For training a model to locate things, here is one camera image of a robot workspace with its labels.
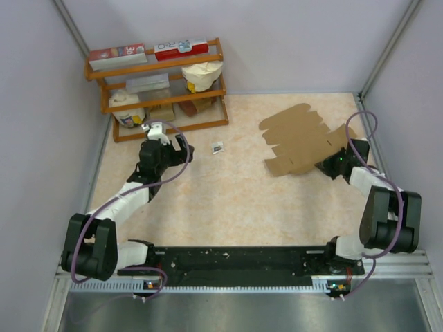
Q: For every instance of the tan cardboard packet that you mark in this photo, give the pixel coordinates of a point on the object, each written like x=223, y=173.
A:
x=161, y=111

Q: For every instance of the brown bread pieces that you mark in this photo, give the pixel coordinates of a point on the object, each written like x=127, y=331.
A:
x=194, y=107

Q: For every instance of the brown cardboard box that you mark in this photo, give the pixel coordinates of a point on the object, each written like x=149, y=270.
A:
x=299, y=139

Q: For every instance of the red grey foil box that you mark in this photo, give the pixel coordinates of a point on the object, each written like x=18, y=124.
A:
x=117, y=57

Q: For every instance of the white paper bag upper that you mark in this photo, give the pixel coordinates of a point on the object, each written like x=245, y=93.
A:
x=200, y=77

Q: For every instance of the clear plastic box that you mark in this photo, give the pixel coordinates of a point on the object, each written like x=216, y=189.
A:
x=147, y=83

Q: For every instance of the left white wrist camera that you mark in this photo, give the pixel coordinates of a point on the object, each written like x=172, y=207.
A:
x=156, y=132

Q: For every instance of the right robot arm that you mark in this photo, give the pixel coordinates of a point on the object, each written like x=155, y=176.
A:
x=391, y=218

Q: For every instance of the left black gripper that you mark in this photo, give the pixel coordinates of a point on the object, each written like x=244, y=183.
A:
x=182, y=146

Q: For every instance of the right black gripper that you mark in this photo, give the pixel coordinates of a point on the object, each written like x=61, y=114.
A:
x=326, y=164

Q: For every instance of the wooden shelf rack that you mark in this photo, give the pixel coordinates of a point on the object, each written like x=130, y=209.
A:
x=130, y=109

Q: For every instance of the red white wrap box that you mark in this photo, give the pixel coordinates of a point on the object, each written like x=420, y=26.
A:
x=178, y=49

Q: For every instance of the aluminium front rail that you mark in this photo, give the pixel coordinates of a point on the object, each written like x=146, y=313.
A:
x=390, y=266

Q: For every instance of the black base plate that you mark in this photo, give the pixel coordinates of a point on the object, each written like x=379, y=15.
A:
x=243, y=266

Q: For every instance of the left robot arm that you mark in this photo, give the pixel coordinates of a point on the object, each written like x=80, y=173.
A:
x=91, y=248

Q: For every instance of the small dark sachet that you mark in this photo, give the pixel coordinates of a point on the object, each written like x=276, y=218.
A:
x=217, y=147

